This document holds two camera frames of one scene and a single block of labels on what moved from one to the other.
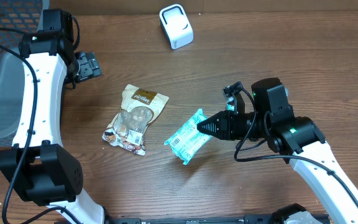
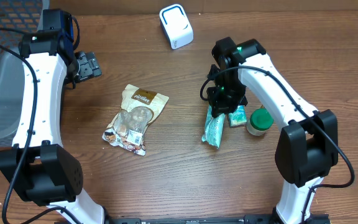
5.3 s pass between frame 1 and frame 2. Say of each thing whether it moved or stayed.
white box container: stayed
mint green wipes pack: moved
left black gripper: stayed
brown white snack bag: stayed
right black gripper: moved
